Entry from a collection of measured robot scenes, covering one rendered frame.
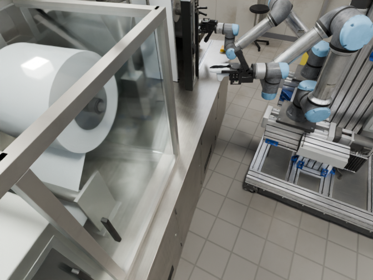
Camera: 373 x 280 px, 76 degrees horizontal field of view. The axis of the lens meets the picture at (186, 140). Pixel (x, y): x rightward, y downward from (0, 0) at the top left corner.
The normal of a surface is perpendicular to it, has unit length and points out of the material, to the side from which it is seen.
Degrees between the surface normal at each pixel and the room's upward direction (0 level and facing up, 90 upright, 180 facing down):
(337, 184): 0
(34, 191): 90
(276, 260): 0
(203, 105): 0
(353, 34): 82
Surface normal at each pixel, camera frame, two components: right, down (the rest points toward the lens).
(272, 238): -0.04, -0.67
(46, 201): 0.95, 0.20
